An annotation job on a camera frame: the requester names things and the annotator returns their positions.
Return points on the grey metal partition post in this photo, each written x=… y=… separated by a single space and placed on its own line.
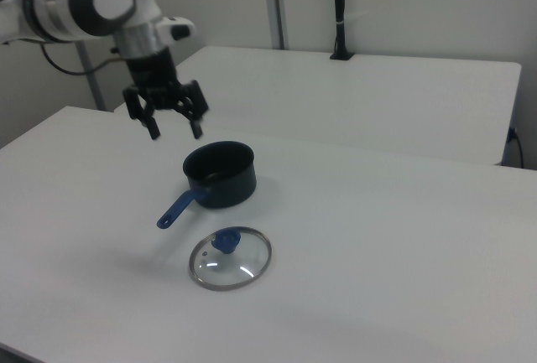
x=276 y=2
x=91 y=76

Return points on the black camera pole with base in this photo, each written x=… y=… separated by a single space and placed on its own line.
x=340 y=6

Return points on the glass lid with blue knob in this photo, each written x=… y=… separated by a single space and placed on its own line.
x=228 y=268

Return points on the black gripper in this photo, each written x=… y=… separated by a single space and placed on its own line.
x=152 y=71

